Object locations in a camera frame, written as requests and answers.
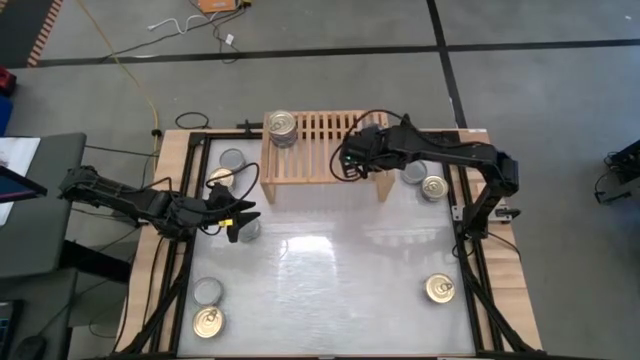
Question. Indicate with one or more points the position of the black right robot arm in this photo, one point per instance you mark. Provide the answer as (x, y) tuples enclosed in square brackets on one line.
[(450, 150)]

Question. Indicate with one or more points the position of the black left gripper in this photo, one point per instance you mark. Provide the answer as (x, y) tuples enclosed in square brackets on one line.
[(212, 215)]

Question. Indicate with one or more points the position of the blue object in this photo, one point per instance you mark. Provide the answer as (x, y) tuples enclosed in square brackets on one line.
[(4, 112)]

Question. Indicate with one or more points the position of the black computer mouse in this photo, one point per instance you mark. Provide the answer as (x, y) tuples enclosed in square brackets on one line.
[(27, 347)]

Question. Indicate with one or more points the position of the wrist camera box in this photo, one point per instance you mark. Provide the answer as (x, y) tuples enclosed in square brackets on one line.
[(368, 134), (218, 192)]

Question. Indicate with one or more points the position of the wooden slatted shelf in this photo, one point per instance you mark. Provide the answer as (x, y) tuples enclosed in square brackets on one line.
[(315, 150)]

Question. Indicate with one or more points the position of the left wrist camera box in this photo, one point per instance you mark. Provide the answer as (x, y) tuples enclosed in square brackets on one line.
[(218, 192)]

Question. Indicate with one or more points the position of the red object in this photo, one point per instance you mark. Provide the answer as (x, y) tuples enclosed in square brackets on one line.
[(6, 80)]

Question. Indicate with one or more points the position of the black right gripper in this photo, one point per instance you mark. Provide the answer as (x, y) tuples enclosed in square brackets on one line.
[(370, 155)]

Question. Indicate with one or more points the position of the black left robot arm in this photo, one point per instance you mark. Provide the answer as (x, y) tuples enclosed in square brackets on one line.
[(125, 200)]

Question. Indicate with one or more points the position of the white paper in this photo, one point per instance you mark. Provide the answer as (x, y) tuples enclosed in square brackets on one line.
[(20, 150)]

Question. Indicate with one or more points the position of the dark tablet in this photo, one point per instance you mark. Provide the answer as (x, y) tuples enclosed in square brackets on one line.
[(15, 187)]

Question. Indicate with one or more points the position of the grey desk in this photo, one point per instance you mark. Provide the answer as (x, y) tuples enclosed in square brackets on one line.
[(50, 235)]

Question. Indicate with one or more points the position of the yellow tag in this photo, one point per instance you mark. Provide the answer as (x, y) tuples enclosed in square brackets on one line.
[(226, 222)]

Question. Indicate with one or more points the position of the black metal table frame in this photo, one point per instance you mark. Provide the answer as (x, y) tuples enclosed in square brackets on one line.
[(220, 135)]

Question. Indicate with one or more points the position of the dark mat striped edge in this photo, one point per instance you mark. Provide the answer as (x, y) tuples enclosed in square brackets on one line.
[(20, 30)]

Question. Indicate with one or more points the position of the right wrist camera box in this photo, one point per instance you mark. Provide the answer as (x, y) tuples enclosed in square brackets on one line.
[(368, 134)]

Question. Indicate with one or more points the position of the white plug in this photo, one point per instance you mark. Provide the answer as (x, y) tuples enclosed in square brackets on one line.
[(229, 39)]

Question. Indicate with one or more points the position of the orange box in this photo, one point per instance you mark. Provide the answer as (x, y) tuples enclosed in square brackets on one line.
[(216, 5)]

